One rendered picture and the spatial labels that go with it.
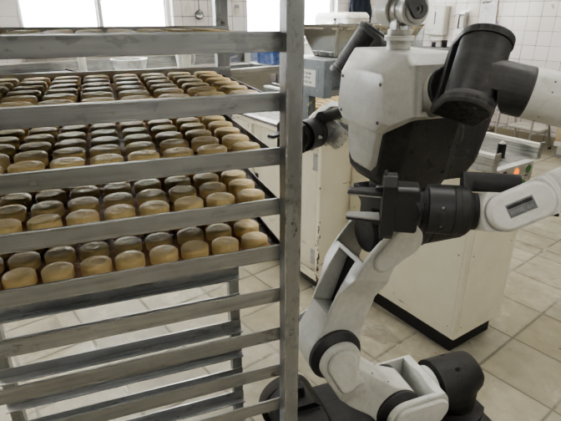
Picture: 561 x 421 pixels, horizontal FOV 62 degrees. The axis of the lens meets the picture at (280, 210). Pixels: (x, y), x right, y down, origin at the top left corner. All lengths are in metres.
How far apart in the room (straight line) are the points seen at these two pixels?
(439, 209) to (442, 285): 1.28
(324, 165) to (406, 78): 1.27
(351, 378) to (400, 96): 0.71
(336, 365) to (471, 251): 0.93
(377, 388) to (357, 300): 0.32
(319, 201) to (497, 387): 1.07
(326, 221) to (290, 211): 1.53
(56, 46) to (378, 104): 0.60
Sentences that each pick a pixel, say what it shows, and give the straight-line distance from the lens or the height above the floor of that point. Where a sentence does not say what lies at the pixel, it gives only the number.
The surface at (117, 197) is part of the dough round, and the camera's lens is 0.87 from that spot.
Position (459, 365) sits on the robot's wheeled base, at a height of 0.35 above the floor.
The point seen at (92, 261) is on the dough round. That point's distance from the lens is 0.86.
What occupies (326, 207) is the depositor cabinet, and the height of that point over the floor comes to 0.49.
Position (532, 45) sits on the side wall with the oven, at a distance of 6.17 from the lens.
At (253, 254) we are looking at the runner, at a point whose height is 0.97.
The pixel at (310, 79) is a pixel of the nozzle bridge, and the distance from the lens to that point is 2.17.
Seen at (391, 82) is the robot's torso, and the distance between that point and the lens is 0.98.
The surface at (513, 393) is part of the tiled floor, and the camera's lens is 2.16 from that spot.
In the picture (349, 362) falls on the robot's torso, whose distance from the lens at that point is 1.24.
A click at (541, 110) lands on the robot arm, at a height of 1.21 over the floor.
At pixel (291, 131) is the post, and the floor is 1.19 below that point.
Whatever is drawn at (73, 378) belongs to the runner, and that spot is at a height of 0.79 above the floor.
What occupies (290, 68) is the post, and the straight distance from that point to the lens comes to 0.73.
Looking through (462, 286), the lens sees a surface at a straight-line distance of 2.04.
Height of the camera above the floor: 1.36
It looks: 23 degrees down
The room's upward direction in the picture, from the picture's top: straight up
